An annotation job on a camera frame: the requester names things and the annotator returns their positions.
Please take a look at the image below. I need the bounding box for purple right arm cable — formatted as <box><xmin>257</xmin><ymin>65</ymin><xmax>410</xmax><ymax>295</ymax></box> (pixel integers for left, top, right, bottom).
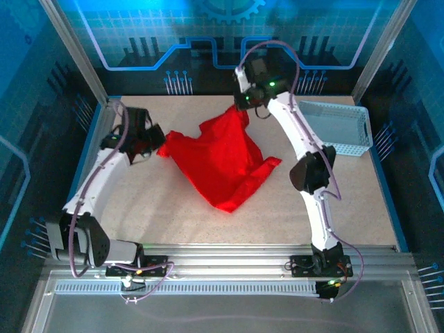
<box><xmin>239</xmin><ymin>40</ymin><xmax>365</xmax><ymax>303</ymax></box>

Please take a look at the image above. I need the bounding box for aluminium frame post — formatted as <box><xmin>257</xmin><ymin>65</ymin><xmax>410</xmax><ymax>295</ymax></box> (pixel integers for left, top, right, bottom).
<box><xmin>37</xmin><ymin>0</ymin><xmax>112</xmax><ymax>107</ymax></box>
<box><xmin>351</xmin><ymin>0</ymin><xmax>419</xmax><ymax>105</ymax></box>

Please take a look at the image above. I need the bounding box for red t-shirt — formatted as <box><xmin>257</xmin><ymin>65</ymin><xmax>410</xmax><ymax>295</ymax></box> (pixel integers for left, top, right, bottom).
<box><xmin>156</xmin><ymin>105</ymin><xmax>282</xmax><ymax>214</ymax></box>

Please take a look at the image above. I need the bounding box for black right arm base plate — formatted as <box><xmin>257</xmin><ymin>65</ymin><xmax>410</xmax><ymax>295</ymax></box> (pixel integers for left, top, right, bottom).
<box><xmin>289</xmin><ymin>254</ymin><xmax>354</xmax><ymax>278</ymax></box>

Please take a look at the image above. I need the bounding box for grey metal base plate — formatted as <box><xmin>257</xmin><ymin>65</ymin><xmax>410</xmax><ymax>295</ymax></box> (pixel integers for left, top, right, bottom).
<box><xmin>20</xmin><ymin>270</ymin><xmax>438</xmax><ymax>333</ymax></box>

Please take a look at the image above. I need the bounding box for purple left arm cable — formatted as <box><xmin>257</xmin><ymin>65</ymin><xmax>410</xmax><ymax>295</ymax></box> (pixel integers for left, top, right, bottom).
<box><xmin>67</xmin><ymin>99</ymin><xmax>174</xmax><ymax>305</ymax></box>

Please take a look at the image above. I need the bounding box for aluminium frame rail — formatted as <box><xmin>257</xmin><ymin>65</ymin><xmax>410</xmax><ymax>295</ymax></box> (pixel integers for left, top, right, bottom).
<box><xmin>43</xmin><ymin>242</ymin><xmax>416</xmax><ymax>277</ymax></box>

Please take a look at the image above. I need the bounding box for aluminium side rail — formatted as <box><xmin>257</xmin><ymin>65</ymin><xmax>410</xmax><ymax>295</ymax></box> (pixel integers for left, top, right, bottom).
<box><xmin>57</xmin><ymin>98</ymin><xmax>121</xmax><ymax>253</ymax></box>

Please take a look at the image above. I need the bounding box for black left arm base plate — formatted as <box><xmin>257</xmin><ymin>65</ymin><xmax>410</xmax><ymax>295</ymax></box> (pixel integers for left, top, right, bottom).
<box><xmin>105</xmin><ymin>255</ymin><xmax>170</xmax><ymax>278</ymax></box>

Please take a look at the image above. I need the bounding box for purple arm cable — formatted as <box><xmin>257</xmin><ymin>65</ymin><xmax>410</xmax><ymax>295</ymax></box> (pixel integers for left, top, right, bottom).
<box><xmin>67</xmin><ymin>99</ymin><xmax>174</xmax><ymax>305</ymax></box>
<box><xmin>239</xmin><ymin>40</ymin><xmax>365</xmax><ymax>303</ymax></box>

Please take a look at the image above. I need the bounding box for black connector block with LEDs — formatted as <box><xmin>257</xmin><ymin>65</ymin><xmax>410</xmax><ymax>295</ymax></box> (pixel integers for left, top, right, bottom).
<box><xmin>317</xmin><ymin>277</ymin><xmax>344</xmax><ymax>302</ymax></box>

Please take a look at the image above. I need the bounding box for grey slotted cable duct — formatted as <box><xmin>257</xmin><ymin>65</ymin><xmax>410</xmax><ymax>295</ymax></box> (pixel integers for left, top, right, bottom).
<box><xmin>54</xmin><ymin>279</ymin><xmax>322</xmax><ymax>296</ymax></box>

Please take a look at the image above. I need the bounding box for white perforated plastic basket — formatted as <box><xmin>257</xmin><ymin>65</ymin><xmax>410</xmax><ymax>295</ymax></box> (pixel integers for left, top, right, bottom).
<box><xmin>298</xmin><ymin>100</ymin><xmax>374</xmax><ymax>159</ymax></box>

